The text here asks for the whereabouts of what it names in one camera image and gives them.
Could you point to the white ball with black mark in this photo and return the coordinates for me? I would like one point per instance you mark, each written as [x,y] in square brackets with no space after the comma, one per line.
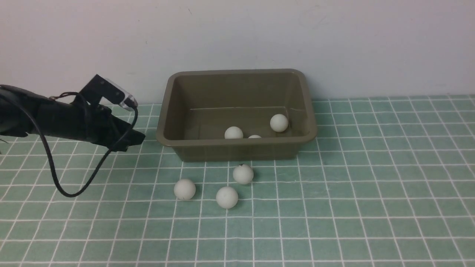
[243,174]

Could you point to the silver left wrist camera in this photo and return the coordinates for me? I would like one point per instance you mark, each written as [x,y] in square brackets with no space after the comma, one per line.
[99,87]

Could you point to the olive green plastic bin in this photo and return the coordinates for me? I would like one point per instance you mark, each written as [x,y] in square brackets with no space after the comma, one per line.
[199,106]

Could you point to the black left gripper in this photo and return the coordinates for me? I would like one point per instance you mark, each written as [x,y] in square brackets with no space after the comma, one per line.
[99,126]

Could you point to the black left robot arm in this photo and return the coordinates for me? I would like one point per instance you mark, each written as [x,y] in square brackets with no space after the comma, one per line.
[24,113]

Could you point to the green checked tablecloth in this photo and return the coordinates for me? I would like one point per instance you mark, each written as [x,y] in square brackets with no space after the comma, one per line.
[389,182]

